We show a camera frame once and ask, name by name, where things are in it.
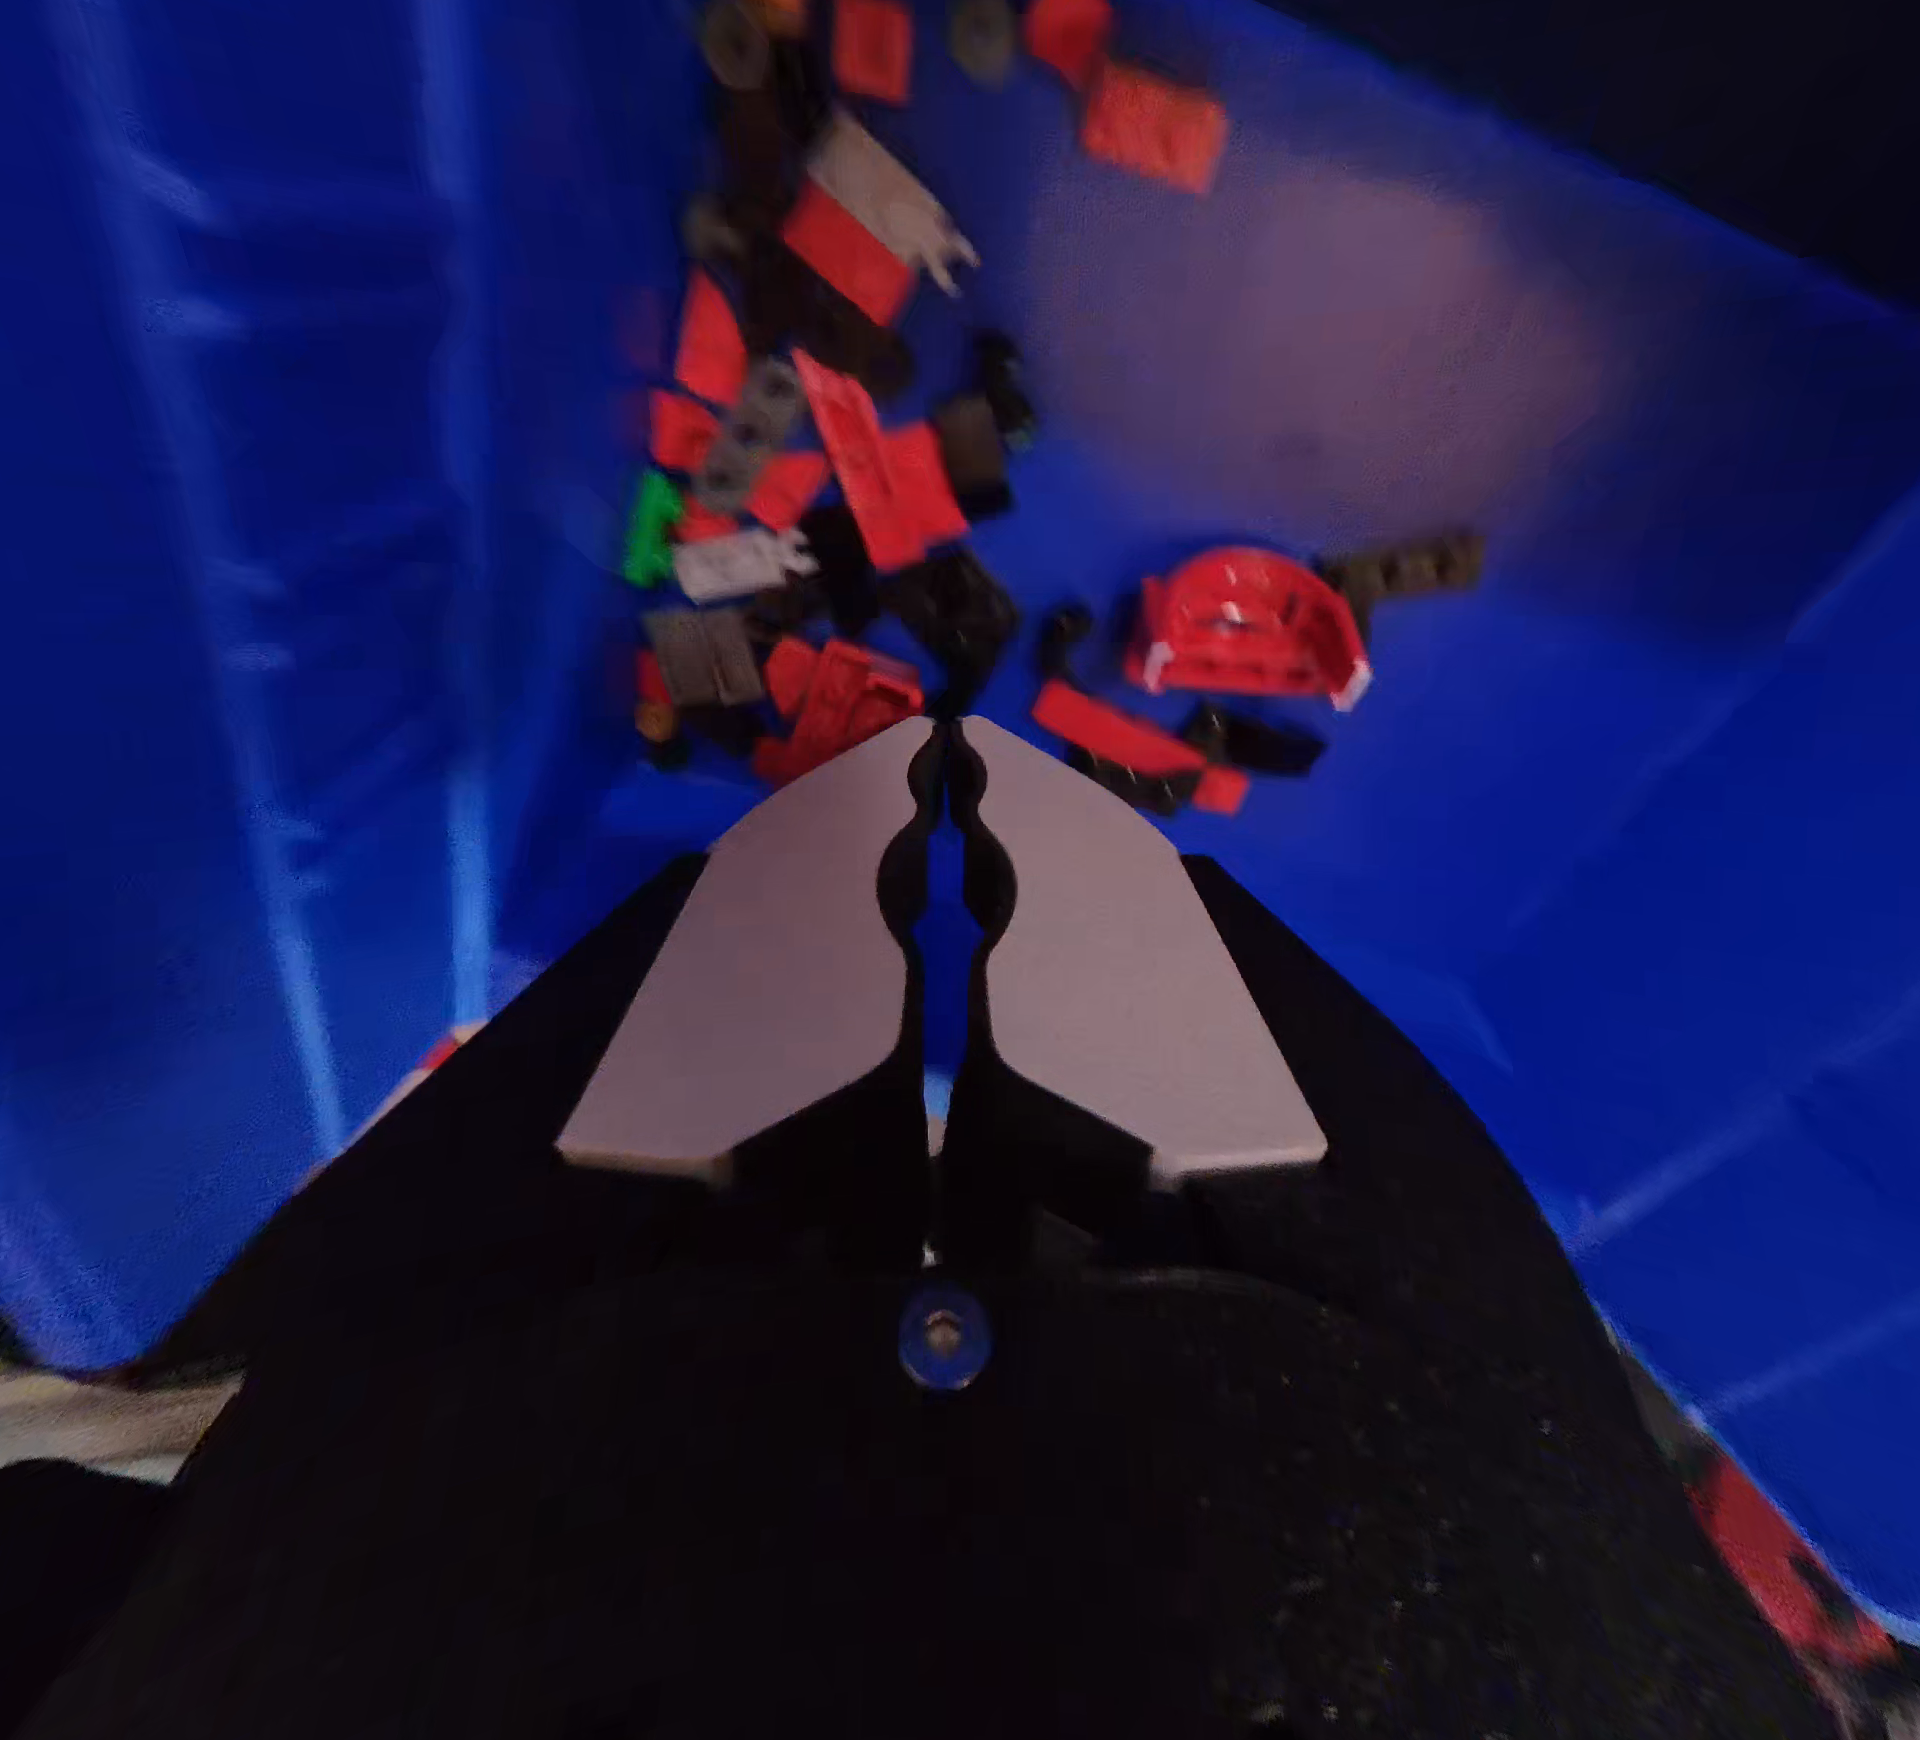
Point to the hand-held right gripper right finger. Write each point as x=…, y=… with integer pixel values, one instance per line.
x=1125, y=989

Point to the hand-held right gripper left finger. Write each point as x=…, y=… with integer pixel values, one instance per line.
x=749, y=989

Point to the blue plastic bin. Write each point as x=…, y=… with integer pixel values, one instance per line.
x=1395, y=900

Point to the pile of toy bricks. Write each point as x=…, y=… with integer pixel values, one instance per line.
x=869, y=463

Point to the red arched toy piece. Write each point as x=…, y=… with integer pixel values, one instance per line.
x=1245, y=631

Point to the green toy brick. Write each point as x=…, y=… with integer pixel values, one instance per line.
x=653, y=533

